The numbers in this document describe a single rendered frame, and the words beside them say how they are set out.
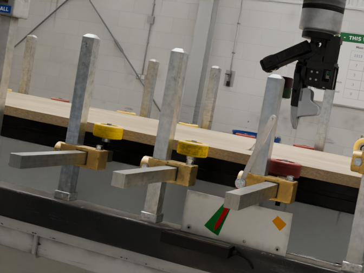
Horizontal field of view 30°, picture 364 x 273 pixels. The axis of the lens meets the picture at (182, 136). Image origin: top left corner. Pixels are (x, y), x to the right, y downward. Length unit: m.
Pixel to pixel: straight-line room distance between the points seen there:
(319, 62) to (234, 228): 0.44
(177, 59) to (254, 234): 0.46
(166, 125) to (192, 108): 7.63
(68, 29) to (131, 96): 1.54
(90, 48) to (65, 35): 8.94
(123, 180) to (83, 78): 0.46
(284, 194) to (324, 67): 0.31
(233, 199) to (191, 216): 0.38
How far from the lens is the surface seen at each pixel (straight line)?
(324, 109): 2.67
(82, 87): 1.77
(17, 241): 1.92
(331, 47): 1.49
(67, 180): 1.79
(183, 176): 1.64
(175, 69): 1.66
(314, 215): 1.80
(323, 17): 1.48
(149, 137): 1.86
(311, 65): 1.47
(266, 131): 1.53
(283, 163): 1.64
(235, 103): 9.27
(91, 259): 1.81
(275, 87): 1.59
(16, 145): 2.14
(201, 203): 1.63
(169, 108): 1.66
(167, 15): 9.85
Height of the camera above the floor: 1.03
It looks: 4 degrees down
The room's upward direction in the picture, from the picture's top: 10 degrees clockwise
